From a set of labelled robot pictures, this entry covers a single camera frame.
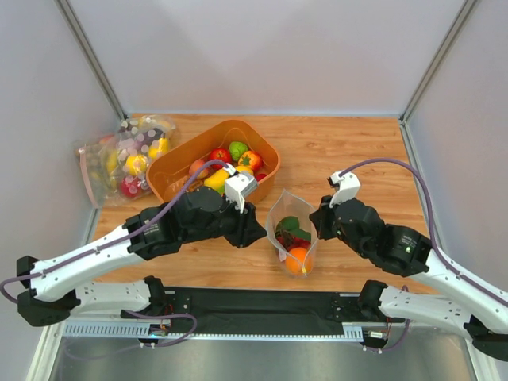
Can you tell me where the orange plastic basket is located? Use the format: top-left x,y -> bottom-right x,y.
146,119 -> 280,204

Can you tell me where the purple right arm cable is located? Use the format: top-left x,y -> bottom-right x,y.
339,158 -> 508,354

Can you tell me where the green fake pepper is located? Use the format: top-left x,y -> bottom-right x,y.
228,141 -> 248,162

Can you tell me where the orange fake tomato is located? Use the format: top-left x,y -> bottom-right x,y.
237,151 -> 263,172

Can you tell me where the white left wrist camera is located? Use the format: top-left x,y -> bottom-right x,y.
225,165 -> 258,214

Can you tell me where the yellow fake lemon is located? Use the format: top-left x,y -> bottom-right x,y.
235,166 -> 254,175

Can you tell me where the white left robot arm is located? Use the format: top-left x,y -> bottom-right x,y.
17,187 -> 267,327

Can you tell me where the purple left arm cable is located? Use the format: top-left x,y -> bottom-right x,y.
0,159 -> 235,360

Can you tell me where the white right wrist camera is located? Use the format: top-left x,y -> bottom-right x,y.
328,171 -> 361,208

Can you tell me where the fake orange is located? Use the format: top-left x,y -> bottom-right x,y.
285,247 -> 313,275

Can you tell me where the left aluminium frame post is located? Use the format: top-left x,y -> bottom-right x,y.
55,0 -> 127,119

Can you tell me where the right aluminium frame post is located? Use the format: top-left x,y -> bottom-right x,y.
399,0 -> 479,126

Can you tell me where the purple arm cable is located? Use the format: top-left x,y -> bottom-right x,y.
339,158 -> 508,354
0,159 -> 235,360

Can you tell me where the red fake apple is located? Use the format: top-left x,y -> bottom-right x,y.
208,148 -> 233,164

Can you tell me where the red fake fruit in basket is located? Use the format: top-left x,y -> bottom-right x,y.
255,173 -> 267,182

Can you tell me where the yellow fake mango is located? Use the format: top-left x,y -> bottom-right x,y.
203,169 -> 229,194

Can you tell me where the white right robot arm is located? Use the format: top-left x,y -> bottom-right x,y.
309,196 -> 507,361

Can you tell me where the polka dot plastic bag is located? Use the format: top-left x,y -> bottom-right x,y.
116,114 -> 176,178

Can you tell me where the black base mat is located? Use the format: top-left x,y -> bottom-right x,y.
118,284 -> 394,337

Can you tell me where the pink fake peach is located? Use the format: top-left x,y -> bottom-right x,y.
189,159 -> 210,179

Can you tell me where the blue zip top bag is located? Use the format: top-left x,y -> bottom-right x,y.
265,190 -> 318,279

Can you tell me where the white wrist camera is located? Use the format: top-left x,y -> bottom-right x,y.
328,171 -> 361,208
225,165 -> 258,214

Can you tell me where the aluminium frame post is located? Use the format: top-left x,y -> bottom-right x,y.
399,0 -> 479,126
55,0 -> 127,119

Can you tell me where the brown fake waffle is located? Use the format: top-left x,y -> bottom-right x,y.
185,179 -> 204,192

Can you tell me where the grey slotted cable duct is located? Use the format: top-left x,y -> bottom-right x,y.
62,321 -> 388,342

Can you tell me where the pink zip top bag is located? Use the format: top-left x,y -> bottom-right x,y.
75,132 -> 152,209

